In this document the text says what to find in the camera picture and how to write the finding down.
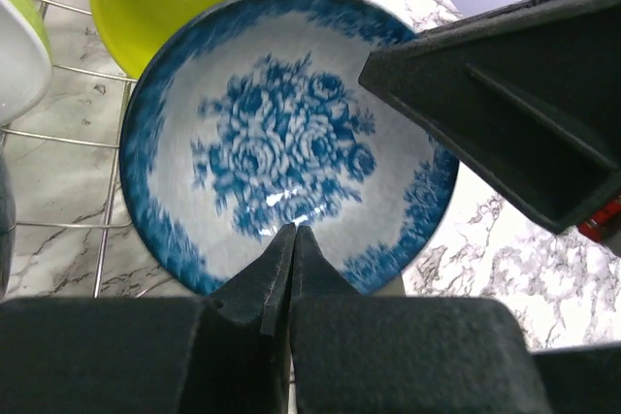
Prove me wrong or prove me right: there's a dark teal beige bowl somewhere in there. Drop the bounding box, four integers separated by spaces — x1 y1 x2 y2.
0 153 16 298

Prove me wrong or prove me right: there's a lime green white bowl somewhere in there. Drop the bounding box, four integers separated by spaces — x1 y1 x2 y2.
0 0 52 125

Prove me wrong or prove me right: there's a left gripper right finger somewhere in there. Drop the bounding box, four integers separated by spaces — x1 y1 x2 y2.
289 227 620 413

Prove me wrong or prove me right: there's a stainless steel dish rack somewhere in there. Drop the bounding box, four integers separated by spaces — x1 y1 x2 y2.
4 0 153 299

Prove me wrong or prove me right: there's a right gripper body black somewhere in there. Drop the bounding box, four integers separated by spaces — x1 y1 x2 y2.
577 196 621 254

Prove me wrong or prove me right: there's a blue white patterned bowl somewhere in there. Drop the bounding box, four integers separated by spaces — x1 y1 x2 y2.
118 0 459 294

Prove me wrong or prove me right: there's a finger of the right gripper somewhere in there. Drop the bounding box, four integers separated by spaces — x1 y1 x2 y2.
359 0 620 233

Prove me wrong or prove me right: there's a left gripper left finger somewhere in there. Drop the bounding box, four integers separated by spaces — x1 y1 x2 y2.
1 224 296 413

